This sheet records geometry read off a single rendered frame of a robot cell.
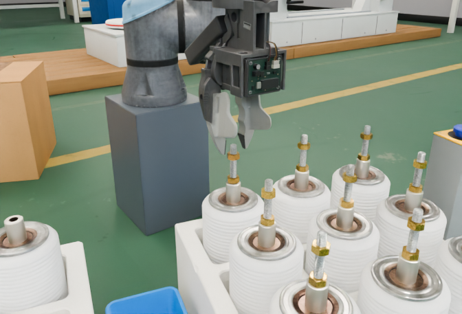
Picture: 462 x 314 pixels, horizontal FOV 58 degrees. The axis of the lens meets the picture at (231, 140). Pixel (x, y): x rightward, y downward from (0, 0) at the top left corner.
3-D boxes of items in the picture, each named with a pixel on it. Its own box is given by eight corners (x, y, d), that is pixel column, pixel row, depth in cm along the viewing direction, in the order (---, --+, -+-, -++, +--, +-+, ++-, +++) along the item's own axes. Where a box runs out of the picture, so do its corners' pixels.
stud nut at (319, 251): (313, 257, 40) (314, 249, 40) (308, 247, 42) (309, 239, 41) (333, 255, 40) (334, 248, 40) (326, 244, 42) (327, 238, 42)
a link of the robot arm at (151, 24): (127, 52, 100) (122, -8, 95) (184, 51, 102) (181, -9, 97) (122, 62, 89) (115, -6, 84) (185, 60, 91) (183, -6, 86)
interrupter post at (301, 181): (311, 189, 68) (312, 171, 66) (298, 192, 67) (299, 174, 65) (303, 183, 70) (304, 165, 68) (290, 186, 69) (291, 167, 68)
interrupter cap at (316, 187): (334, 194, 66) (334, 190, 66) (292, 203, 64) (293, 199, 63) (308, 174, 73) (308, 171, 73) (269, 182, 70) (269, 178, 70)
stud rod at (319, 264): (313, 298, 43) (319, 236, 40) (310, 291, 44) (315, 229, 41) (322, 297, 43) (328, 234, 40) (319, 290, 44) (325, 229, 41)
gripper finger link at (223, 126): (224, 167, 55) (232, 97, 52) (201, 152, 59) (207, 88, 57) (243, 165, 56) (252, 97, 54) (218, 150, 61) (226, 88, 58)
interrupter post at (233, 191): (230, 207, 63) (230, 187, 61) (222, 200, 65) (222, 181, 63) (244, 202, 64) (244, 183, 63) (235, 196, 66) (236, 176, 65)
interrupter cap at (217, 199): (224, 219, 59) (224, 215, 59) (199, 197, 65) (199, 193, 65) (267, 205, 63) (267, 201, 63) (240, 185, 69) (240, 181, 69)
